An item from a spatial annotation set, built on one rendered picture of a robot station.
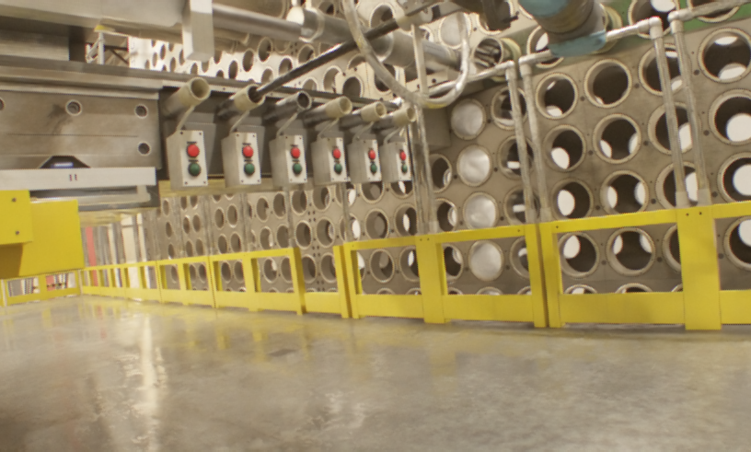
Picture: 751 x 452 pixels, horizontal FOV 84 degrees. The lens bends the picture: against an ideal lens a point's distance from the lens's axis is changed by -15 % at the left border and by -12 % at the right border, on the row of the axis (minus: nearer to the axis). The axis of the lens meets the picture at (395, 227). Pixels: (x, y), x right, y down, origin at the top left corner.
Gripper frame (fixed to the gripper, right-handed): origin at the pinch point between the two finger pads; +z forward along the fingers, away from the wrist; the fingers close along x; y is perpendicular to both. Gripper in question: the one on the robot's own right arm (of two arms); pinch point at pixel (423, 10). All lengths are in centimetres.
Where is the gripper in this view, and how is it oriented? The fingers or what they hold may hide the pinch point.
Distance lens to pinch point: 98.9
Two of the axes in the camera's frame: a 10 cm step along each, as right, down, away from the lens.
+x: -6.6, 0.9, -7.5
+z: -7.4, 0.9, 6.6
